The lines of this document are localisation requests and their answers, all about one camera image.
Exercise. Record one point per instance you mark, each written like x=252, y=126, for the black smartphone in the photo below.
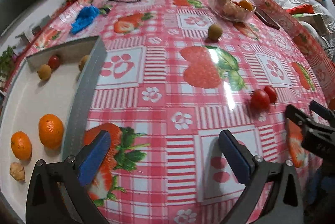
x=264, y=18

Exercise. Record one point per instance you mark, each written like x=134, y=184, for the green potted plant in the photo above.
x=7, y=63

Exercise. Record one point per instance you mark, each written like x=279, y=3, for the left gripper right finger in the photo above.
x=284, y=203

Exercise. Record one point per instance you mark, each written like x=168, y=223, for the red cherry tomato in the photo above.
x=54, y=62
x=260, y=100
x=271, y=93

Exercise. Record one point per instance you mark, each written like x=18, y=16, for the blue crumpled glove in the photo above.
x=85, y=18

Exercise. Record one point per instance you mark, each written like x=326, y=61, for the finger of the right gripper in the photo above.
x=301, y=119
x=322, y=111

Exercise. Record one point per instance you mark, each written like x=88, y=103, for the red strawberry tablecloth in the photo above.
x=166, y=91

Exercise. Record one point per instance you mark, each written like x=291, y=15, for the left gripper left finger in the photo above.
x=57, y=191

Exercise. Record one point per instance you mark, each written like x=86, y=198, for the orange mandarin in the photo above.
x=51, y=130
x=21, y=146

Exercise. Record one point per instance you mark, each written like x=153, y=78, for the glass fruit bowl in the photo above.
x=233, y=10

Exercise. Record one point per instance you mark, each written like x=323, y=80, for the brown kiwi fruit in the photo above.
x=214, y=32
x=83, y=62
x=44, y=72

